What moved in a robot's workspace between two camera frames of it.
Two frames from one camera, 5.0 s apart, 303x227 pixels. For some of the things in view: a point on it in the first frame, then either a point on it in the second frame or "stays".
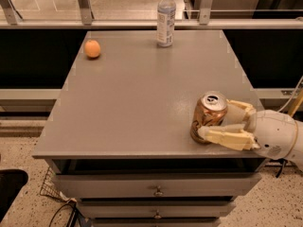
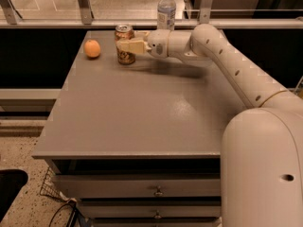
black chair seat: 11,181 stays
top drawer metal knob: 158,193 stays
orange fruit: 92,48 stays
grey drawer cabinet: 119,142 stays
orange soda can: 210,113 → 124,32
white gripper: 274,132 → 157,43
